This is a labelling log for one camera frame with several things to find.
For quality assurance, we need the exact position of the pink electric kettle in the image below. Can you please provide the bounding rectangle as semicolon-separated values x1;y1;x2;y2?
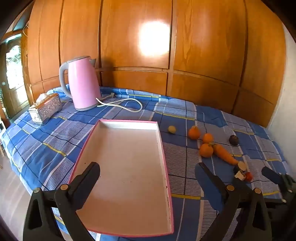
59;56;102;112

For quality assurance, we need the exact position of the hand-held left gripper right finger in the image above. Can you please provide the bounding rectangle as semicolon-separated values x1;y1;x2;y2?
195;162;272;241

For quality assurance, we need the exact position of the blue plaid blanket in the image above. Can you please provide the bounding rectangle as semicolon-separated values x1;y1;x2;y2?
1;85;292;241

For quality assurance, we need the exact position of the silver glitter tissue box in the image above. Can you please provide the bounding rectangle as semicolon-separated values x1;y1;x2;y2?
28;93;62;126

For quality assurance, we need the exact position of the wooden wardrobe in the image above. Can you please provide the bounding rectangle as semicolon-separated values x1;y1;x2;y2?
22;0;286;128

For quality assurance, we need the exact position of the wooden glass door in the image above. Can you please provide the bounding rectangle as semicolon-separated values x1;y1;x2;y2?
0;32;30;121

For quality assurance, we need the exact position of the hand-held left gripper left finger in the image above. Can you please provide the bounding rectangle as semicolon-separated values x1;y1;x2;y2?
23;162;101;241

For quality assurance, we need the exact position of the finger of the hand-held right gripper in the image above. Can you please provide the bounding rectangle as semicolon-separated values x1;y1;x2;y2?
261;166;284;184

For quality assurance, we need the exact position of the pink cardboard tray box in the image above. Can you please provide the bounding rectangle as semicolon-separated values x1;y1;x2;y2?
69;119;174;238

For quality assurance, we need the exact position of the orange carrot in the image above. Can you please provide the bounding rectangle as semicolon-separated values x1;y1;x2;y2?
213;144;239;165

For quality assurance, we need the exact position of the white kettle power cord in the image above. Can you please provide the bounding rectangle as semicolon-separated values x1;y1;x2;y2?
96;92;143;113

